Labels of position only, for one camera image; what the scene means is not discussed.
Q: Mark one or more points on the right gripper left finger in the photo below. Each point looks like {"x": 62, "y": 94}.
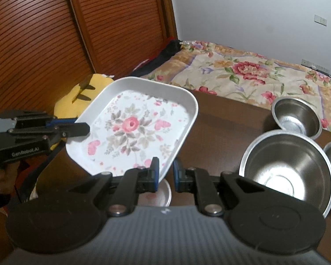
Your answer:
{"x": 126, "y": 188}

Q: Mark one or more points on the dark clothes on bed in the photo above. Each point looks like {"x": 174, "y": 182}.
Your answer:
{"x": 172, "y": 47}

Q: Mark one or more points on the left hand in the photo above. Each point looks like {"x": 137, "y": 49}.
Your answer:
{"x": 8, "y": 176}

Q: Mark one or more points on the white wall switch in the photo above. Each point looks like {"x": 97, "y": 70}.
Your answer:
{"x": 320, "y": 20}

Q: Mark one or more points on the wooden louvered wardrobe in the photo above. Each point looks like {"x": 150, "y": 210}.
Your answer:
{"x": 48, "y": 46}

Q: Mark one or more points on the large steel bowl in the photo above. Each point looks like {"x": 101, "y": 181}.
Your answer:
{"x": 290, "y": 163}

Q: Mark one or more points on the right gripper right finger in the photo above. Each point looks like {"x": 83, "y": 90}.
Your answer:
{"x": 201, "y": 185}

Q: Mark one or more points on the floral bed quilt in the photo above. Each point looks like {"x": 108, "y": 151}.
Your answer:
{"x": 244, "y": 76}

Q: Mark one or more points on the yellow Pikachu plush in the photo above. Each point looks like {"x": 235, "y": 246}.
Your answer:
{"x": 73, "y": 104}

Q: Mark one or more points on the floral square plate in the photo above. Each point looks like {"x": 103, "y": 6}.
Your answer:
{"x": 132, "y": 121}
{"x": 162, "y": 198}

